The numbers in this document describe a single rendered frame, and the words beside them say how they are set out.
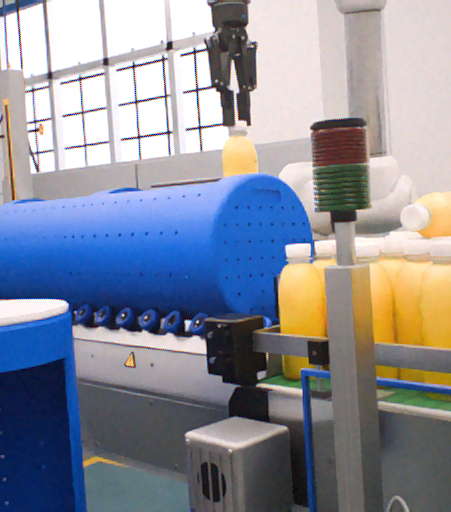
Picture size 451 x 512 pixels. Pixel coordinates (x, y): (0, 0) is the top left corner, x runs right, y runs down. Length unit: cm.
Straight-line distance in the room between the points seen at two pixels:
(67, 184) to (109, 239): 262
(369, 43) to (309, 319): 104
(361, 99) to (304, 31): 237
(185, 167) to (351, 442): 280
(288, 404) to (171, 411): 41
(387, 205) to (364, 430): 124
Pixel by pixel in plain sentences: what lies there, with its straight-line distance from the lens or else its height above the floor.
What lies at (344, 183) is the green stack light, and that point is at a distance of 84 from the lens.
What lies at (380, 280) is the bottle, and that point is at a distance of 112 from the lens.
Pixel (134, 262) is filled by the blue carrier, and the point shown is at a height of 108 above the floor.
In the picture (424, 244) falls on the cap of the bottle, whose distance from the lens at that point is 112.
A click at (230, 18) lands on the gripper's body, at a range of 156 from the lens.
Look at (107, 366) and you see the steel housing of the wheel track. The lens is 163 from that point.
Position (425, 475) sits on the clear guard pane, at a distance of 98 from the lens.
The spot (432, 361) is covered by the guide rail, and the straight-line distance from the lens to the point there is 101.
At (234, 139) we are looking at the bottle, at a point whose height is 131.
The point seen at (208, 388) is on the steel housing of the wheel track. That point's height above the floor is 85.
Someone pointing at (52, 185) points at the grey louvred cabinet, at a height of 136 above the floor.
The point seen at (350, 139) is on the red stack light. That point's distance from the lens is 84.
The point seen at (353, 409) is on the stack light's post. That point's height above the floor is 94.
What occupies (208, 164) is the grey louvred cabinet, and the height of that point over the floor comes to 138.
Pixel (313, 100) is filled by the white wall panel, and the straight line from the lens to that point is 434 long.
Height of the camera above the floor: 117
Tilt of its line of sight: 3 degrees down
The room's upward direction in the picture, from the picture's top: 4 degrees counter-clockwise
